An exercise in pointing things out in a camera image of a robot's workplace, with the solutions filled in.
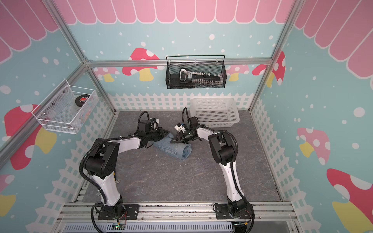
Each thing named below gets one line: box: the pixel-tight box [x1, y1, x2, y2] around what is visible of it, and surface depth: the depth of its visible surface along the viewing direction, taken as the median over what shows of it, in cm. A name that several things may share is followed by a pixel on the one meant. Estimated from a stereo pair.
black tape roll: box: [74, 94, 91, 108], surface depth 81 cm
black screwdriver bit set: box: [169, 67, 224, 89], surface depth 90 cm
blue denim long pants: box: [153, 133, 192, 160], surface depth 91 cm
